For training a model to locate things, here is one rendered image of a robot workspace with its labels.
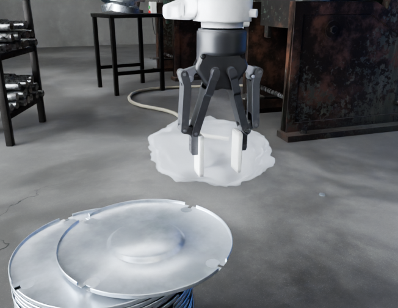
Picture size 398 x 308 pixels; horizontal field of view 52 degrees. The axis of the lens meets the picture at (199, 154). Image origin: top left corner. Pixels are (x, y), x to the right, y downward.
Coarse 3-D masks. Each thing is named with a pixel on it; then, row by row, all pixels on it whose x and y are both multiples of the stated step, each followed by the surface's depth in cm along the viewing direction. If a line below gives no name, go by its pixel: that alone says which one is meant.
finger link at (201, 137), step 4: (200, 136) 64; (200, 140) 65; (200, 144) 65; (200, 148) 65; (200, 152) 65; (196, 156) 67; (200, 156) 66; (196, 160) 68; (200, 160) 66; (196, 164) 68; (200, 164) 66; (196, 168) 68; (200, 168) 66; (196, 172) 68; (200, 172) 66; (200, 176) 67
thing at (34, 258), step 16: (96, 208) 80; (48, 224) 75; (64, 224) 75; (32, 240) 70; (48, 240) 70; (16, 256) 66; (32, 256) 66; (48, 256) 66; (16, 272) 62; (32, 272) 62; (48, 272) 62; (32, 288) 58; (48, 288) 58; (64, 288) 58; (80, 288) 58; (48, 304) 55; (64, 304) 55; (80, 304) 55; (96, 304) 55; (112, 304) 55; (128, 304) 55
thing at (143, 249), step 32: (96, 224) 74; (128, 224) 73; (160, 224) 73; (192, 224) 74; (224, 224) 73; (64, 256) 65; (96, 256) 65; (128, 256) 64; (160, 256) 64; (192, 256) 65; (224, 256) 65; (96, 288) 57; (128, 288) 57; (160, 288) 57
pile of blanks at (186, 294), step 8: (16, 288) 60; (192, 288) 68; (16, 296) 59; (160, 296) 58; (168, 296) 59; (176, 296) 61; (184, 296) 64; (192, 296) 70; (16, 304) 59; (24, 304) 57; (32, 304) 56; (136, 304) 56; (144, 304) 56; (152, 304) 57; (160, 304) 59; (168, 304) 60; (176, 304) 62; (184, 304) 65; (192, 304) 71
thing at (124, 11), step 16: (112, 0) 300; (128, 0) 279; (144, 0) 290; (96, 16) 290; (112, 16) 270; (128, 16) 275; (144, 16) 281; (160, 16) 287; (96, 32) 303; (112, 32) 273; (160, 32) 291; (96, 48) 307; (112, 48) 277; (160, 48) 295; (96, 64) 311; (112, 64) 282; (128, 64) 324; (160, 64) 299; (144, 80) 335; (160, 80) 304
